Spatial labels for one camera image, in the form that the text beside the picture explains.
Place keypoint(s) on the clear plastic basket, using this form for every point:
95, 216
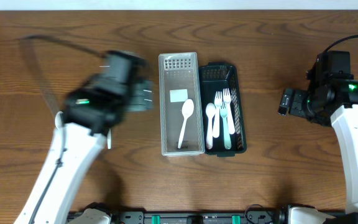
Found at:
179, 81

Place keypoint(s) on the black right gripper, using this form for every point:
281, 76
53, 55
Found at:
291, 101

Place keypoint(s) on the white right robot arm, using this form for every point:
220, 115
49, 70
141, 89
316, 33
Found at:
335, 107

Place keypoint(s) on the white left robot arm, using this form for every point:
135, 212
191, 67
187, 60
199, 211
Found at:
82, 130

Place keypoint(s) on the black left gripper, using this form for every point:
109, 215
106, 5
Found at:
142, 94

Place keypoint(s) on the dark green plastic basket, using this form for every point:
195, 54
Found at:
216, 76

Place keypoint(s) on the white plastic fork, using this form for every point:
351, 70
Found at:
218, 101
226, 135
227, 100

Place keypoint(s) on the white plastic spoon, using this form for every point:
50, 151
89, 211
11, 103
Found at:
58, 120
210, 112
187, 111
109, 139

